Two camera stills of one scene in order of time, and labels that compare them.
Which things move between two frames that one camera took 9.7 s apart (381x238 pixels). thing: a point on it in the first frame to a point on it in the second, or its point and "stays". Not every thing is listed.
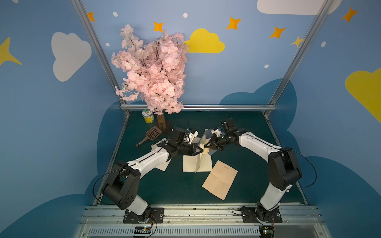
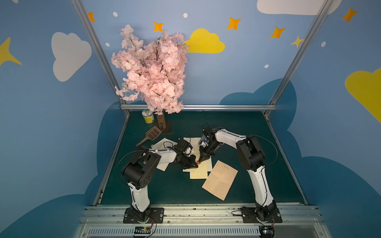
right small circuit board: (266, 231) stays
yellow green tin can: (149, 116) stays
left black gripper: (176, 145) to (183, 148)
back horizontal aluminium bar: (209, 107) stays
